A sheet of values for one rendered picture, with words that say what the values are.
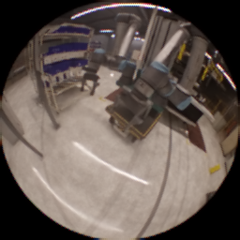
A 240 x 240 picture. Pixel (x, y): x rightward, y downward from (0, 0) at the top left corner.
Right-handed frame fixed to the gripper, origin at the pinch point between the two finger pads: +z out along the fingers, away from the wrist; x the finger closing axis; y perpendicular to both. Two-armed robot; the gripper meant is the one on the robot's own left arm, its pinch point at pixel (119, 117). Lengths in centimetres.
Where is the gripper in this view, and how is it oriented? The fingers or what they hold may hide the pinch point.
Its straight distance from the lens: 43.7
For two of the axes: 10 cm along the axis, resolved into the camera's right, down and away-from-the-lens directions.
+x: 5.7, 7.3, -3.7
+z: -5.6, 6.8, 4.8
